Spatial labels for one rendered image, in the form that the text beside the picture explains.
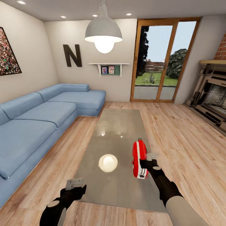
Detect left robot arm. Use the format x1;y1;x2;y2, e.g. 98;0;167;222
40;178;87;226

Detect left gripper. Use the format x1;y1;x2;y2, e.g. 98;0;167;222
60;185;87;204

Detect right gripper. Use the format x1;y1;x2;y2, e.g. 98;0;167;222
139;159;157;169

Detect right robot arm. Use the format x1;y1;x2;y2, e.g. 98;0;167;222
139;153;210;226

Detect radio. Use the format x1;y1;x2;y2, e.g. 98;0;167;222
132;139;148;179

